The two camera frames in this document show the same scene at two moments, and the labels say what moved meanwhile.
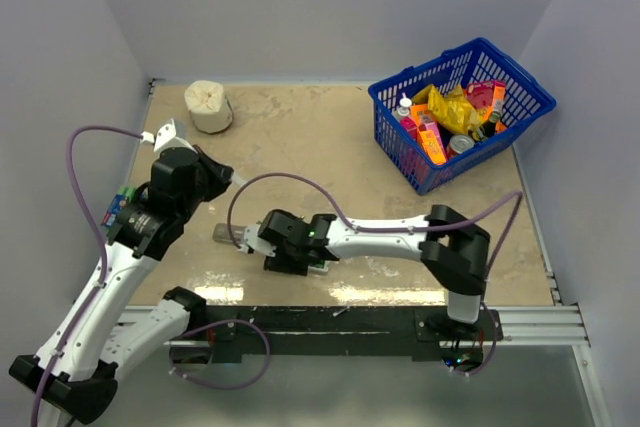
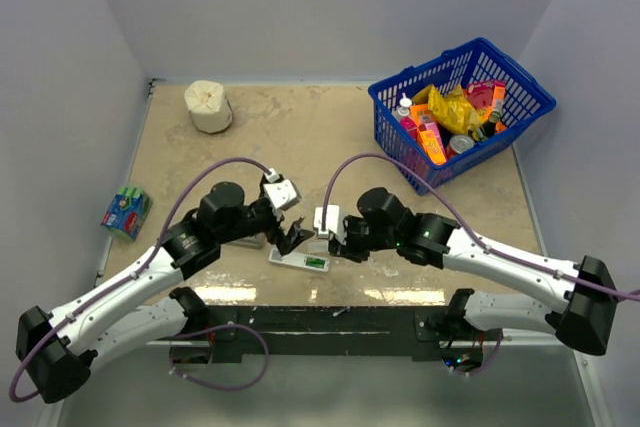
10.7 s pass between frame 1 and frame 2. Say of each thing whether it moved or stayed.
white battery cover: moved
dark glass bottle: stayed
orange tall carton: stayed
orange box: stayed
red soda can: stayed
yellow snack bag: stayed
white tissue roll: stayed
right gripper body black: moved
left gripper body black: moved
